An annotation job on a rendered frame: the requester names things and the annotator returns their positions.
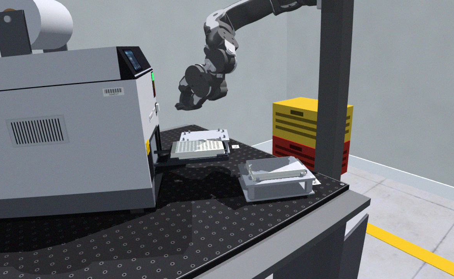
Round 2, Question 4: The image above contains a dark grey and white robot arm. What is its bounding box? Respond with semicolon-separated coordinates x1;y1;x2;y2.
204;0;322;75

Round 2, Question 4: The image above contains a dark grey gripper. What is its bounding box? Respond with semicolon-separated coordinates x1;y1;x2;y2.
175;64;228;111

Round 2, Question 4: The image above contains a white roll of foil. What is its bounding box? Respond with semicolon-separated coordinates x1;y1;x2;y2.
0;0;73;50

